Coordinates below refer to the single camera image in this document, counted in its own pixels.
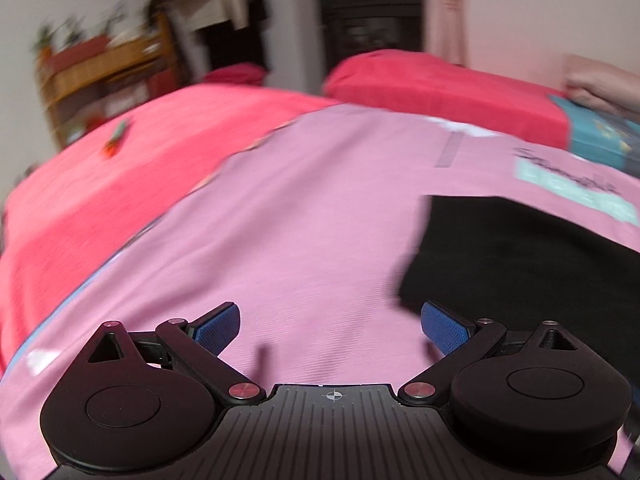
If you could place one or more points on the folded pink blanket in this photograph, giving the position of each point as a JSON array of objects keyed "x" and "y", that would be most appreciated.
[{"x": 601, "y": 86}]

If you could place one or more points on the pink curtain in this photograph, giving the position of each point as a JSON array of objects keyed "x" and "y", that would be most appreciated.
[{"x": 444, "y": 33}]

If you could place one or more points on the red cloth pile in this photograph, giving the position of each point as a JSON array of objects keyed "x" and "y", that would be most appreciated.
[{"x": 248, "y": 74}]

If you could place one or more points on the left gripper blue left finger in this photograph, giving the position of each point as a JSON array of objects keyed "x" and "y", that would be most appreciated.
[{"x": 194, "y": 349}]

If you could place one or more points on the red bed cover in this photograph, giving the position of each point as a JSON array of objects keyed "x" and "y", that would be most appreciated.
[{"x": 78, "y": 208}]

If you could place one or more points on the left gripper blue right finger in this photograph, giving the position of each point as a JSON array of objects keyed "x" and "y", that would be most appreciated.
[{"x": 461, "y": 343}]

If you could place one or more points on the pink bed sheet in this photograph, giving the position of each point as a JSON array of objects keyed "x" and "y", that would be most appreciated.
[{"x": 309, "y": 235}]

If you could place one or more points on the black knit pants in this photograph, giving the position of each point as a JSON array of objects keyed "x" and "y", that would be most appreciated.
[{"x": 491, "y": 257}]

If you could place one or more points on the dark window frame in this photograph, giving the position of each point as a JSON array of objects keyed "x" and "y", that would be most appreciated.
[{"x": 352, "y": 27}]

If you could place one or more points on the hanging dark clothes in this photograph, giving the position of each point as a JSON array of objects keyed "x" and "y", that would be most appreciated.
[{"x": 223, "y": 33}]

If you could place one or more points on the wooden shelf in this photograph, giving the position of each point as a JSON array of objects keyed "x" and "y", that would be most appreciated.
[{"x": 96, "y": 61}]

